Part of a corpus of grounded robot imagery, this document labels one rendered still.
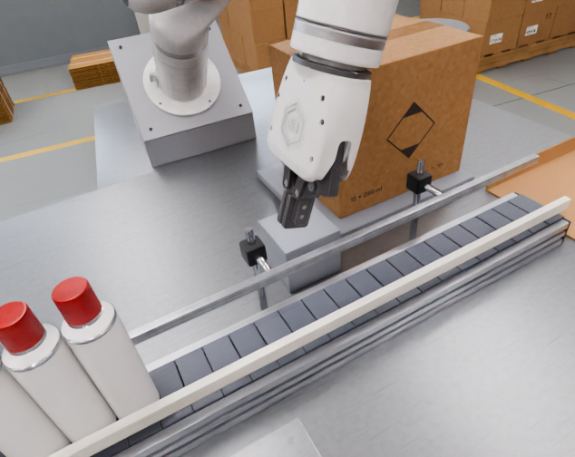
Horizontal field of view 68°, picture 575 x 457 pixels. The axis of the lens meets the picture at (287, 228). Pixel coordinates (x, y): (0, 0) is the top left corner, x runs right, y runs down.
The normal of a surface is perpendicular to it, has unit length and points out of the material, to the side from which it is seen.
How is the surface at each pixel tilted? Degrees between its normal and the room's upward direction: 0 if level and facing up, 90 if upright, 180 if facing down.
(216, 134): 90
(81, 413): 90
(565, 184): 0
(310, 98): 67
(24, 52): 90
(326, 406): 0
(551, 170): 0
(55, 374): 90
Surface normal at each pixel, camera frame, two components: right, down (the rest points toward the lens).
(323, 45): -0.38, 0.37
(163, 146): 0.41, 0.54
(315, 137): -0.79, 0.11
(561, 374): -0.10, -0.78
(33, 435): 0.88, 0.22
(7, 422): 0.74, 0.37
